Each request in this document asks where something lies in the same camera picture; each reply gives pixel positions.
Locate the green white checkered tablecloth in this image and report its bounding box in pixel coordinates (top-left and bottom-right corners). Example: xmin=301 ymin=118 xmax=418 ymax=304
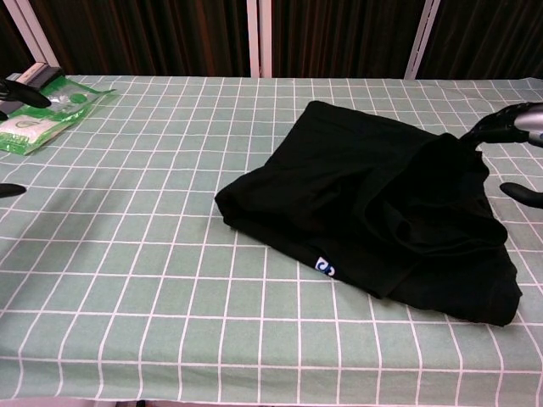
xmin=0 ymin=74 xmax=543 ymax=404

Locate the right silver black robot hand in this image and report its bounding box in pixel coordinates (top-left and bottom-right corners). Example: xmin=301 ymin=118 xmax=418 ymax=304
xmin=460 ymin=100 xmax=543 ymax=209

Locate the white screen frame post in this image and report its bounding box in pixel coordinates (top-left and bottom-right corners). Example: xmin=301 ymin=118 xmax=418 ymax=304
xmin=247 ymin=0 xmax=273 ymax=80
xmin=402 ymin=0 xmax=443 ymax=81
xmin=8 ymin=0 xmax=61 ymax=72

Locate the dark pleated curtain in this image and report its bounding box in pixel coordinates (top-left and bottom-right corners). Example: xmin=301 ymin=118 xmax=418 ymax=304
xmin=0 ymin=0 xmax=34 ymax=81
xmin=270 ymin=0 xmax=426 ymax=80
xmin=29 ymin=0 xmax=251 ymax=78
xmin=418 ymin=0 xmax=543 ymax=81

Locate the black T-shirt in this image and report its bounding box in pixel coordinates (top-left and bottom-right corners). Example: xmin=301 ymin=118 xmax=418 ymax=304
xmin=215 ymin=100 xmax=523 ymax=327

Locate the green plastic package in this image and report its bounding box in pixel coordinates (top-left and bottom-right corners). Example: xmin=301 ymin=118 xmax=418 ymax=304
xmin=0 ymin=75 xmax=118 ymax=154

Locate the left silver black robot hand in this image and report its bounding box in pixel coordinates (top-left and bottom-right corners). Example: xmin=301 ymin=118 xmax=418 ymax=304
xmin=0 ymin=77 xmax=52 ymax=199

